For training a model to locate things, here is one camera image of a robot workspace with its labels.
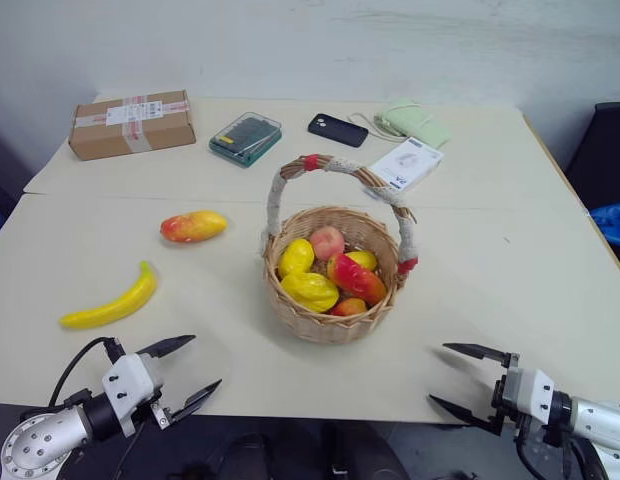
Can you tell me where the light green cloth pouch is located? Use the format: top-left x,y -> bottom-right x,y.
373,97 -> 451,150

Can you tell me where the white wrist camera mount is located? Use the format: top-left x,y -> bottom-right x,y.
101,352 -> 165,439
504,367 -> 559,427

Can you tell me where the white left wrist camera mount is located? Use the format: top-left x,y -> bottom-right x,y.
101,352 -> 165,439

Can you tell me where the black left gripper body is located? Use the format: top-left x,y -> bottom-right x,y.
147,353 -> 175,430

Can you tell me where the black smartphone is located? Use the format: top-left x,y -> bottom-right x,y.
307,113 -> 369,149

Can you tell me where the blue plastic object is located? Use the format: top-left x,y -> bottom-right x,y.
588,201 -> 620,262

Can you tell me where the yellow toy lemon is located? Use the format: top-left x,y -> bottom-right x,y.
345,250 -> 379,273

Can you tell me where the red yellow toy mango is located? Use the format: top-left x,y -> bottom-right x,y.
159,210 -> 229,245
326,252 -> 388,307

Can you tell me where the yellow toy star fruit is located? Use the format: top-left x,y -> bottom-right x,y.
277,238 -> 316,278
280,271 -> 340,314

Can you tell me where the black chair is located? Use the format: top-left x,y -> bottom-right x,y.
563,101 -> 620,211

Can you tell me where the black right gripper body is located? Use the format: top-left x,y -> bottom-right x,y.
490,352 -> 521,437

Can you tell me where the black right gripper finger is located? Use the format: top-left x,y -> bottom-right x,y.
428,393 -> 504,435
441,341 -> 511,370

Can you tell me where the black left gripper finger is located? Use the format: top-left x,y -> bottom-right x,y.
150,334 -> 198,359
169,378 -> 224,422

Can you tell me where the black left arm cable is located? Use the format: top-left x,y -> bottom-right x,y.
47,336 -> 126,407

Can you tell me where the white cord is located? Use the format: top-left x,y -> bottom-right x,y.
348,112 -> 403,143

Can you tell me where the brown cardboard parcel box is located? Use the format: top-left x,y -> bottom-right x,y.
68,89 -> 198,162

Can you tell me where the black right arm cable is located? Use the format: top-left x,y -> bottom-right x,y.
513,417 -> 607,480

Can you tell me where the green screwdriver bit case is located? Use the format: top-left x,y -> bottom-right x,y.
208,111 -> 283,169

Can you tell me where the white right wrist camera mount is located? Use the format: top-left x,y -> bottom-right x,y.
504,367 -> 559,427

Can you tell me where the yellow toy banana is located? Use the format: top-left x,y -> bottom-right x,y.
58,260 -> 158,331

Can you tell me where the pink toy peach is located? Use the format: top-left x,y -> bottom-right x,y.
309,226 -> 347,261

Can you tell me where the small white product box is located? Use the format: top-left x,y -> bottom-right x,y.
368,136 -> 445,194

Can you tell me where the small orange toy peach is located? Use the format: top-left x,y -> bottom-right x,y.
329,298 -> 368,318

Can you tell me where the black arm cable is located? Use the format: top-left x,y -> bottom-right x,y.
513,417 -> 607,480
47,336 -> 126,407

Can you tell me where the wicker basket with handle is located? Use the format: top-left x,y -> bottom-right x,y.
261,153 -> 420,345

